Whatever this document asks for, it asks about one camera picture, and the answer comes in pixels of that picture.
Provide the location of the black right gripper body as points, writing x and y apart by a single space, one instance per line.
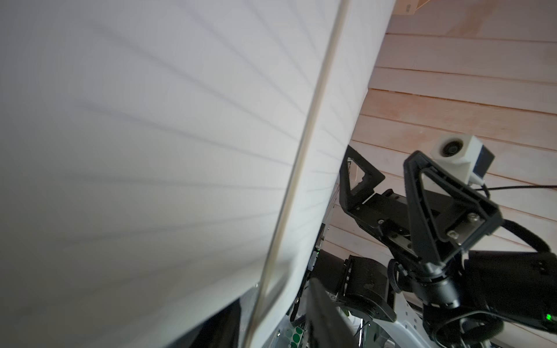
391 227

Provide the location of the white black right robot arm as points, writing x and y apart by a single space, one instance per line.
473 270

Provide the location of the purple cover notebook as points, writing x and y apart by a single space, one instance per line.
159 159

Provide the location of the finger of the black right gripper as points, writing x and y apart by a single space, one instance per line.
429 233
357 180

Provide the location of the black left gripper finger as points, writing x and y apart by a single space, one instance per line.
326 328

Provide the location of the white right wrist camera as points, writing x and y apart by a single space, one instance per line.
463 156

